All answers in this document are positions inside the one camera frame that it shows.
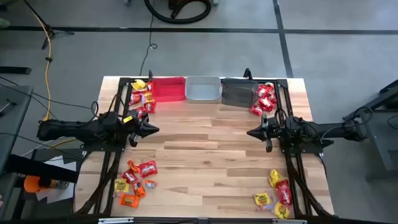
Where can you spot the grey metal table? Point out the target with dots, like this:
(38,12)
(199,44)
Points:
(15,118)

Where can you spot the black flat floor bar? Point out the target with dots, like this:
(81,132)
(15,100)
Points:
(15,70)

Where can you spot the black padded bar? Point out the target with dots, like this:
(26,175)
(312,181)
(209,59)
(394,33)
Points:
(40,168)

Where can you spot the black aluminium table frame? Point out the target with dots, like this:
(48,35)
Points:
(282,83)

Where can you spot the yellow Sour Patch packet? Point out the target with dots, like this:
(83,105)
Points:
(121,186)
(148,97)
(262,199)

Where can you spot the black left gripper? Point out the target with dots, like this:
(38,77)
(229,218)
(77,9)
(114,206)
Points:
(135,127)

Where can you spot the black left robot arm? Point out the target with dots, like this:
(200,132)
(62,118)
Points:
(74,130)

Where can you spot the yellow tape tag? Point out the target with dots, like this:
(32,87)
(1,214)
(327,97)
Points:
(127,119)

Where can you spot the dark grey workbench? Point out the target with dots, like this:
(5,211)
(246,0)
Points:
(379,140)

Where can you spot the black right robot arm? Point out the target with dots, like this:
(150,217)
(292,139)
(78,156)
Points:
(326,130)

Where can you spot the plain yellow candy packet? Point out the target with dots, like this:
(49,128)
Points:
(138,84)

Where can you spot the white plastic bin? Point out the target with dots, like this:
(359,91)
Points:
(202,90)

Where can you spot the orange black tool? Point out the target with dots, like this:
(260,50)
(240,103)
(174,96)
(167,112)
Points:
(32,184)

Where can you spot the small orange candy wrapper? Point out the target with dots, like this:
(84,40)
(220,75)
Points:
(133,167)

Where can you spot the silver metal bracket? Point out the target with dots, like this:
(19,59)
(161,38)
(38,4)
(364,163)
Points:
(115,220)
(289,221)

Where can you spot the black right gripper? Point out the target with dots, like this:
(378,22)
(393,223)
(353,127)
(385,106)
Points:
(273,129)

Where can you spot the black tripod stand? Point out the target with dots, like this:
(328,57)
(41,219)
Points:
(49,31)

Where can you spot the red plastic bin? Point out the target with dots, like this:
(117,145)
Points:
(168,90)

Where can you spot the green object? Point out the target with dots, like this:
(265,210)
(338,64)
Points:
(3,23)

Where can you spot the black table clamp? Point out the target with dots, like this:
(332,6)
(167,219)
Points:
(150,74)
(247,73)

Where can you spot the dark grey translucent bin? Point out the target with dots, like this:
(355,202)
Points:
(237,93)

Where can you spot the white paper sheets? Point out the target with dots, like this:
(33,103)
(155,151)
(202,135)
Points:
(59,194)

